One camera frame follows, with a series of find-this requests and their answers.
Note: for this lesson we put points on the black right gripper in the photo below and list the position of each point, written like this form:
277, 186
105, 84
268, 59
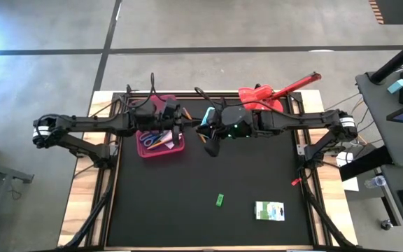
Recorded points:
219, 129

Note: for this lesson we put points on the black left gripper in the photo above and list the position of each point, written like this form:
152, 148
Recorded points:
173, 117

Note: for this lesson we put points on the white sticky note pad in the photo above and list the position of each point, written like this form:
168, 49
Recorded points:
168, 143

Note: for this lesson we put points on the orange wooden pencil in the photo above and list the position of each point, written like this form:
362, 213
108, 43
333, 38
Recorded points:
159, 143
187, 113

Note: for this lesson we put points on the pink plastic pencil case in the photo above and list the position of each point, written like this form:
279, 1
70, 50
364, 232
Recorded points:
159, 152

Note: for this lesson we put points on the green eraser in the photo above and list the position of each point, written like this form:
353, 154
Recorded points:
219, 200

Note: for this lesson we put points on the green white card box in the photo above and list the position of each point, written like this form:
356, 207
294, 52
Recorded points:
269, 210

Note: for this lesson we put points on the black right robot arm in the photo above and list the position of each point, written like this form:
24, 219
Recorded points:
292, 120

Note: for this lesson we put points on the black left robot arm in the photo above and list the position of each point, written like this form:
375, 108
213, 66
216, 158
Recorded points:
93, 124

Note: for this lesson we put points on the blue calculator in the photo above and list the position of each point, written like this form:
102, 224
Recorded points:
208, 115

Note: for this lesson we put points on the red desk lamp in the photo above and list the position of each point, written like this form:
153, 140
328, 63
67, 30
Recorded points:
257, 94

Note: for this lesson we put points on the small red tag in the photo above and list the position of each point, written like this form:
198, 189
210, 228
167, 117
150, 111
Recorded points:
296, 181

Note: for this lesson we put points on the white paper sheet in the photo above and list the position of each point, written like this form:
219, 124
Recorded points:
351, 185

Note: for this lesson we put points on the black flat beam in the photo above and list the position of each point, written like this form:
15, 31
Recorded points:
362, 164

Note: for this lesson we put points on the clear water bottle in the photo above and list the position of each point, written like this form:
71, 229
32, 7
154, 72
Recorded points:
374, 182

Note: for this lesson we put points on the grey side desk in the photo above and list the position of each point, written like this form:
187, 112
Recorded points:
380, 105

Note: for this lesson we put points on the grey desk with keyboard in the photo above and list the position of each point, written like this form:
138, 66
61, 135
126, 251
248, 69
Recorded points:
397, 178

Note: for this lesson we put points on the black caster wheel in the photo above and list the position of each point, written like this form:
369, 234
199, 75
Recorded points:
386, 224

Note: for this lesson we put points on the small teal box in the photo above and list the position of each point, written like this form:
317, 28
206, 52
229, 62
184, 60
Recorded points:
396, 86

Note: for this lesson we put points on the thick black pole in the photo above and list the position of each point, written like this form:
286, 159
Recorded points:
397, 59

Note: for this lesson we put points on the black aluminium table frame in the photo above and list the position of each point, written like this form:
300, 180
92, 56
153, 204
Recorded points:
187, 95

